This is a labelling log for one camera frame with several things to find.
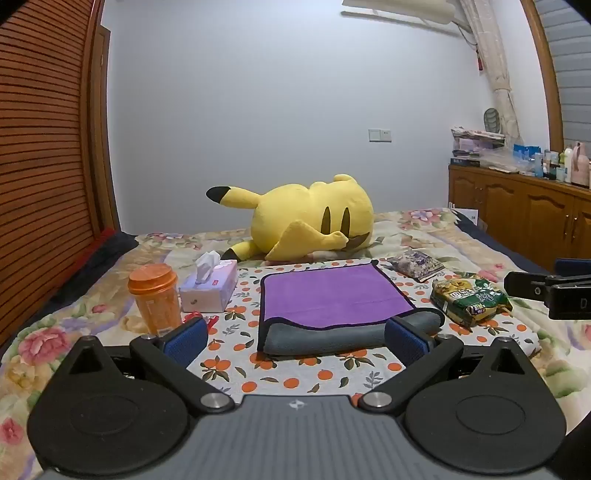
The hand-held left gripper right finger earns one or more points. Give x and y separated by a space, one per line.
406 342

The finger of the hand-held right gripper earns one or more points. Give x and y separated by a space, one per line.
575 267
526 284

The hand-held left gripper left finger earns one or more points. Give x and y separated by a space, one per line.
187 342

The purple and grey towel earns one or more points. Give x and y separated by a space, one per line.
332 293

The small red item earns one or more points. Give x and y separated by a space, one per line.
203 319

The orange lidded cup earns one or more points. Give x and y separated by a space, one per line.
154 300

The lilac tissue box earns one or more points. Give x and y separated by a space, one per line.
210 290

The green snack packet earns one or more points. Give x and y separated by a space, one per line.
468 297

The wooden cabinet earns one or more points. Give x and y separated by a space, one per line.
521 207

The dark printed snack packet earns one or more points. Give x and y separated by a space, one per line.
415 265

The white paper card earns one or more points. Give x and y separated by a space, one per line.
470 214

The row of toiletry bottles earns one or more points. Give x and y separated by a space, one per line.
565 166

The orange fruit print cloth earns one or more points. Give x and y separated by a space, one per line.
286 369

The dark blue bedsheet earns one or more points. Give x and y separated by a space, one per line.
99 261

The clear plastic bag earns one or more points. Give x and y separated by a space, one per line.
501 159

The stack of papers and boxes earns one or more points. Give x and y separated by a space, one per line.
473 147

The yellow plush toy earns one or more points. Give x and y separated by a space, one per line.
309 217

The small grey fan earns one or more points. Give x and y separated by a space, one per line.
492 121

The window blinds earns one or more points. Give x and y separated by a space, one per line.
570 69

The cream curtain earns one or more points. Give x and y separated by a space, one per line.
496 69

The wooden louvred wardrobe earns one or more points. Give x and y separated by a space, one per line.
41 161

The white air conditioner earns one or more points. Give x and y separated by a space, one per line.
397 10

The wooden window frame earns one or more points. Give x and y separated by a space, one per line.
547 78

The white wall switch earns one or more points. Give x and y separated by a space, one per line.
380 134

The red wall hanging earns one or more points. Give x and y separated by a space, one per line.
479 61

